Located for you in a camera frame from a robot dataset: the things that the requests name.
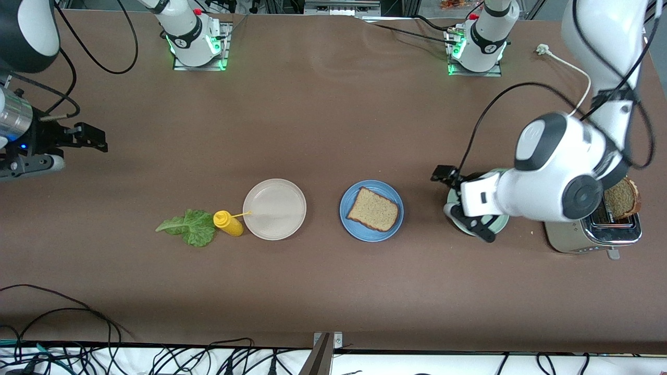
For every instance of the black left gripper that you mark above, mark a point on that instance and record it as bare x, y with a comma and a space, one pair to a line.
452, 175

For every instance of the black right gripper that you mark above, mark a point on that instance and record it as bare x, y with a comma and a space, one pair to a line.
46, 139

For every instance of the brown bread slice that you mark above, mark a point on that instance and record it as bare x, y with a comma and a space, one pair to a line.
372, 211
622, 200

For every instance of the green lettuce leaf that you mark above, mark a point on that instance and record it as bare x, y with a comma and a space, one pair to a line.
193, 229

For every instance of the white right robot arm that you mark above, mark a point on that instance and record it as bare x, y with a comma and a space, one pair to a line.
187, 39

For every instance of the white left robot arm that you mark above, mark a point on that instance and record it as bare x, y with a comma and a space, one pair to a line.
552, 172

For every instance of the light green round plate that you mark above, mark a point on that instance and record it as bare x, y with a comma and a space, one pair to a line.
500, 224

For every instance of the blue round plate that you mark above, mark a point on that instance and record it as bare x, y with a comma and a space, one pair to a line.
354, 232

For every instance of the beige round plate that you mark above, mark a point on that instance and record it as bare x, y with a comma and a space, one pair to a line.
276, 219

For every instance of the yellow squeeze bottle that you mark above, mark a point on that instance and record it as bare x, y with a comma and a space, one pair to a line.
229, 224

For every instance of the orange patterned packet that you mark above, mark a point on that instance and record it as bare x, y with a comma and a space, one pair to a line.
456, 4

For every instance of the beige chrome toaster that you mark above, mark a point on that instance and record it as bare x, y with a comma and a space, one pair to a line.
615, 237

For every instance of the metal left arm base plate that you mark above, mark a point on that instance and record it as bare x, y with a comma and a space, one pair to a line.
474, 74

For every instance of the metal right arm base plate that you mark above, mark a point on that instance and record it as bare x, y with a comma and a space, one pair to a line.
200, 68

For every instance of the aluminium frame profile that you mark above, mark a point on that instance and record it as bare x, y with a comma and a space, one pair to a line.
341, 8

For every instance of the silver metal bracket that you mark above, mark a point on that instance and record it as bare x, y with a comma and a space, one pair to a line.
337, 339

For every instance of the dark metal mount post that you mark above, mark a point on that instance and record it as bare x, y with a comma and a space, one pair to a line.
318, 362

